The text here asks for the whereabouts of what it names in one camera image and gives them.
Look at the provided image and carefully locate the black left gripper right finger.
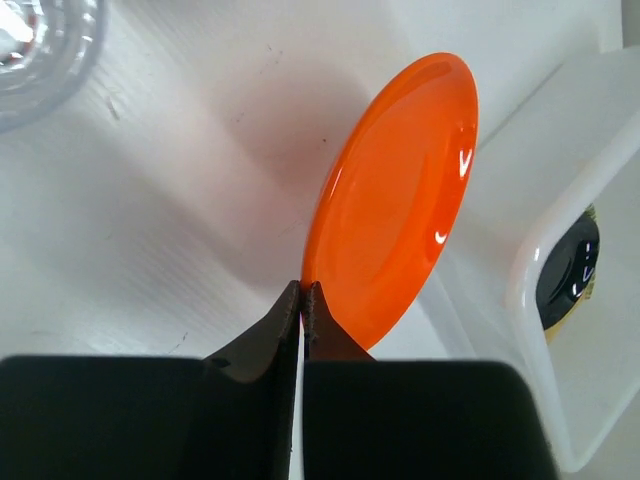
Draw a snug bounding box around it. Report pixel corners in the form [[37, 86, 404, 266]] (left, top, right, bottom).
[[302, 283, 558, 479]]

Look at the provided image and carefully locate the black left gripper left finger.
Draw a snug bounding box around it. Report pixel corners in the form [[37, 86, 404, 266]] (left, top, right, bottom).
[[1, 282, 300, 479]]

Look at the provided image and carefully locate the orange round plate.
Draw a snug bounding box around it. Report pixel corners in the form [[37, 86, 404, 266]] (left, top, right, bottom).
[[301, 52, 479, 349]]

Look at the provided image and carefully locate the black round plate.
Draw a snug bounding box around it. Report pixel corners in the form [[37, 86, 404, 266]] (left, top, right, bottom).
[[534, 214, 601, 321]]

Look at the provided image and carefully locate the clear plastic cup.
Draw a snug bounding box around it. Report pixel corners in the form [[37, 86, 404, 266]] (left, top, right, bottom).
[[1, 0, 107, 133]]

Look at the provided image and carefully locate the white plastic bin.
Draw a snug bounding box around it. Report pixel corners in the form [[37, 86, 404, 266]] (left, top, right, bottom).
[[419, 47, 639, 472]]

